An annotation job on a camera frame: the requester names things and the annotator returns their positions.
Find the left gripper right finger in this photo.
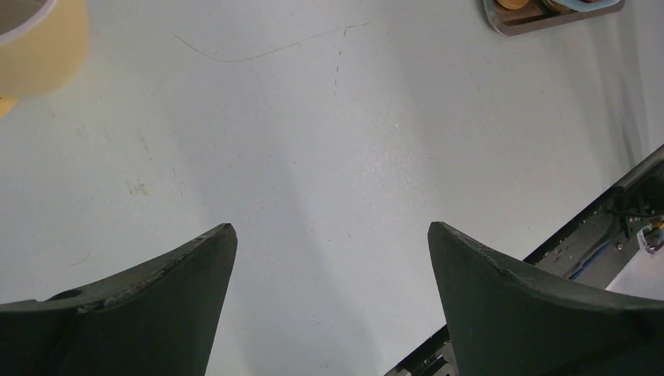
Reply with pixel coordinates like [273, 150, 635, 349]
[428, 222, 663, 375]

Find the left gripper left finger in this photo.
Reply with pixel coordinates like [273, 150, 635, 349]
[1, 224, 238, 375]

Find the yellow mug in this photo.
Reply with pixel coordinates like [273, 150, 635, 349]
[1, 0, 90, 117]

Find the light wood coaster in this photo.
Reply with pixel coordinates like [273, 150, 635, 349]
[496, 0, 529, 11]

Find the blue mug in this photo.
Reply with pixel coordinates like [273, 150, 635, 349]
[558, 0, 620, 13]

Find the metal tray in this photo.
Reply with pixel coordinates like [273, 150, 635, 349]
[481, 1, 626, 37]

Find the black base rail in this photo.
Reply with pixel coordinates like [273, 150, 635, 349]
[392, 149, 663, 375]

